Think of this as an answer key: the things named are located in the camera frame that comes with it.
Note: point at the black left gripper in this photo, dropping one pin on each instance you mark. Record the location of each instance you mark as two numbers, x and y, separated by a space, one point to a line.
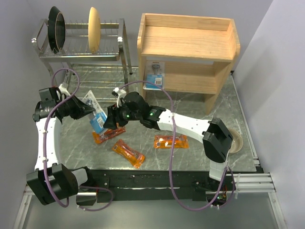
81 109

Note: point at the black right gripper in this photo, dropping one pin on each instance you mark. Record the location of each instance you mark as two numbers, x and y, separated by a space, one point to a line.
111 121

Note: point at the blue razor blister pack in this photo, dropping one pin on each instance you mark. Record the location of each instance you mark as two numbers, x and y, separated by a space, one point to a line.
98 116
154 73

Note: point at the wooden two-tier shelf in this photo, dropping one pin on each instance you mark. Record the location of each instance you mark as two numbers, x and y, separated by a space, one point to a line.
198 52

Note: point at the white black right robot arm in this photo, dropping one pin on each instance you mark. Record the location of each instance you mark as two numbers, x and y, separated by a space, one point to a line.
213 134

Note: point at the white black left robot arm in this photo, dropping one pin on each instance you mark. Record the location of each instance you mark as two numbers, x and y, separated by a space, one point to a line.
51 179

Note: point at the orange razor pack left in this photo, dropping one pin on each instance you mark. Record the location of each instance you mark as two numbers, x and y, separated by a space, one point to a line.
109 134

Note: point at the orange razor pack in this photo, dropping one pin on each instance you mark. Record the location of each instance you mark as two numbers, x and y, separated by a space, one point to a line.
166 141
134 157
109 134

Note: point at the metal dish rack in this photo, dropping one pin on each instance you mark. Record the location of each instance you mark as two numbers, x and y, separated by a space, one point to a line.
108 68

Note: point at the orange razor pack middle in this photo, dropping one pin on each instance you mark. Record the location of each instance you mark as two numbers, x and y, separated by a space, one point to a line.
134 157

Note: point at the orange razor pack right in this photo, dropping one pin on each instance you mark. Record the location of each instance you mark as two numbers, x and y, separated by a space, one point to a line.
166 141

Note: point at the beige wooden plate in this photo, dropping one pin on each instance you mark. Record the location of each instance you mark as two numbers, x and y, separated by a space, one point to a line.
94 30

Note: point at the black plate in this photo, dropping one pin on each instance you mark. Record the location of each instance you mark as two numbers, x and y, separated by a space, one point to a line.
56 30

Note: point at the beige ceramic bowl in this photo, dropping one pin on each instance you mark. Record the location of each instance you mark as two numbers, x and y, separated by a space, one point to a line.
237 142

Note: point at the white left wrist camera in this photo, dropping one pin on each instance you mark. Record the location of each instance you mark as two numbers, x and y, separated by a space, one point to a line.
63 89

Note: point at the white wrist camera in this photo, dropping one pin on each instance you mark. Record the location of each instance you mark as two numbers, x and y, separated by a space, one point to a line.
63 89
119 94

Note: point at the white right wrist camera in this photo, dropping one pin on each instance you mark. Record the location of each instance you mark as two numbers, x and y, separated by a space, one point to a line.
119 94

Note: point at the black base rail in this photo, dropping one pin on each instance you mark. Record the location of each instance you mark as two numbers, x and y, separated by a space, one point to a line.
133 185

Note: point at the aluminium frame rail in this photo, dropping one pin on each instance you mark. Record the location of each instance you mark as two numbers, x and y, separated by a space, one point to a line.
250 208

